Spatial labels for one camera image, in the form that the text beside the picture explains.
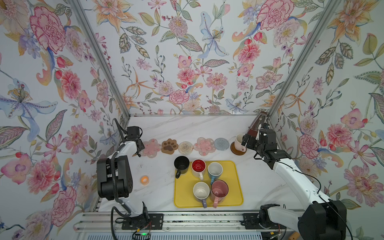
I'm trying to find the pale pink flower coaster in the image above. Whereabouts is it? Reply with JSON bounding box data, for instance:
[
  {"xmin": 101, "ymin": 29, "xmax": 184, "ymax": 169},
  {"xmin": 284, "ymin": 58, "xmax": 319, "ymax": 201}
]
[{"xmin": 140, "ymin": 139, "xmax": 162, "ymax": 159}]

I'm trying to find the cream mug pink handle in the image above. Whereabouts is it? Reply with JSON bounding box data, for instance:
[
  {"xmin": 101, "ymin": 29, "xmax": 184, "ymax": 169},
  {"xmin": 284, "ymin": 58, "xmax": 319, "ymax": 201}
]
[{"xmin": 234, "ymin": 134, "xmax": 247, "ymax": 153}]

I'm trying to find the brown wooden round coaster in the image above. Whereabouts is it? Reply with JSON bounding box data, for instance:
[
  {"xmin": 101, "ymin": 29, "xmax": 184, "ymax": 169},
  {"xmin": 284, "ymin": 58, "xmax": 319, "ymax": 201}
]
[{"xmin": 230, "ymin": 142, "xmax": 246, "ymax": 156}]

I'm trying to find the cork paw print coaster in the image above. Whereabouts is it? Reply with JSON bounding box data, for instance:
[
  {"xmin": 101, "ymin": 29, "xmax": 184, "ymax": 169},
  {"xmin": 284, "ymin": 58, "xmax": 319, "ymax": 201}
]
[{"xmin": 161, "ymin": 139, "xmax": 179, "ymax": 155}]

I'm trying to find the grey round coaster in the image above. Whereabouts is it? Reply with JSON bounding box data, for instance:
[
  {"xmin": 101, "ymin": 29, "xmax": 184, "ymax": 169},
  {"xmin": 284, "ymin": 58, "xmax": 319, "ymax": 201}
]
[{"xmin": 214, "ymin": 138, "xmax": 230, "ymax": 151}]

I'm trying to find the white embroidered round coaster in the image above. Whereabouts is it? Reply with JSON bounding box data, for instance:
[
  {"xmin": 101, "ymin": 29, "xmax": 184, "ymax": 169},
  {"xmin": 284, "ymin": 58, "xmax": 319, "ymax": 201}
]
[{"xmin": 178, "ymin": 141, "xmax": 194, "ymax": 156}]

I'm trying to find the black mug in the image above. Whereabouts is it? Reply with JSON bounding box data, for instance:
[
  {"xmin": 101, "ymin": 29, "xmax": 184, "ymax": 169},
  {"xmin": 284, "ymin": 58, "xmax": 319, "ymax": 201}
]
[{"xmin": 174, "ymin": 156, "xmax": 190, "ymax": 179}]

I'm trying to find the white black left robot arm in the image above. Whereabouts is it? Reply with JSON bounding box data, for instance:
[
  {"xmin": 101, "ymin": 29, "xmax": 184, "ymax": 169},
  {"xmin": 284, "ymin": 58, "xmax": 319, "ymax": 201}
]
[{"xmin": 97, "ymin": 119, "xmax": 150, "ymax": 229}]

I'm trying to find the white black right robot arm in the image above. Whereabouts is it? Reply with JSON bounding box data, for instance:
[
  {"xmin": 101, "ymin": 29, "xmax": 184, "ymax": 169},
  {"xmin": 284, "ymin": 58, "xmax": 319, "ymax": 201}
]
[{"xmin": 242, "ymin": 124, "xmax": 352, "ymax": 240}]

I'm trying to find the brown wooden metronome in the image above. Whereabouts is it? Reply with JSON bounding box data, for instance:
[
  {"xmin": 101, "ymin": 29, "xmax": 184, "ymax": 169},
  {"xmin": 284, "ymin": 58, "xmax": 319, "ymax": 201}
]
[{"xmin": 247, "ymin": 111, "xmax": 268, "ymax": 137}]

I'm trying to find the small orange ball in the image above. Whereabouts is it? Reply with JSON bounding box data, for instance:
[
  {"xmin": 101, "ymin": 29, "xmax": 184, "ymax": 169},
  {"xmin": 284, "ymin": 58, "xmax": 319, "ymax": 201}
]
[{"xmin": 140, "ymin": 176, "xmax": 150, "ymax": 186}]

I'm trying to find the red interior white mug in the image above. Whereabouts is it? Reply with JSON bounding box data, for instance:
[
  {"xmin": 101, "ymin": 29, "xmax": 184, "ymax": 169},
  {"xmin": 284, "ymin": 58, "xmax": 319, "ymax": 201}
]
[{"xmin": 192, "ymin": 159, "xmax": 207, "ymax": 181}]

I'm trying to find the yellow tray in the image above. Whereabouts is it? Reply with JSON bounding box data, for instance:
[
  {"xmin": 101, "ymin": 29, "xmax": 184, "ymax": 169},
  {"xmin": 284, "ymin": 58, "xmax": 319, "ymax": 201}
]
[{"xmin": 173, "ymin": 160, "xmax": 244, "ymax": 208}]

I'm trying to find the white mug blue handle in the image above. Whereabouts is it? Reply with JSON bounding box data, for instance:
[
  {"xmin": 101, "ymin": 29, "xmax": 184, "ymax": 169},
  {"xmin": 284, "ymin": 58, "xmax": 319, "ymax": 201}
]
[{"xmin": 208, "ymin": 162, "xmax": 223, "ymax": 185}]

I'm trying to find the white mug purple handle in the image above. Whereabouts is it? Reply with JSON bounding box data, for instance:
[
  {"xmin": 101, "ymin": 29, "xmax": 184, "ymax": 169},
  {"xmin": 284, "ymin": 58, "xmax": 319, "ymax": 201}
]
[{"xmin": 193, "ymin": 182, "xmax": 211, "ymax": 208}]

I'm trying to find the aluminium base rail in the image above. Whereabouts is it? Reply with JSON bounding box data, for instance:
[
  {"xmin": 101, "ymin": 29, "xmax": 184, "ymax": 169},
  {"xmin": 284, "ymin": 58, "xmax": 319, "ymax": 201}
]
[{"xmin": 74, "ymin": 211, "xmax": 292, "ymax": 233}]

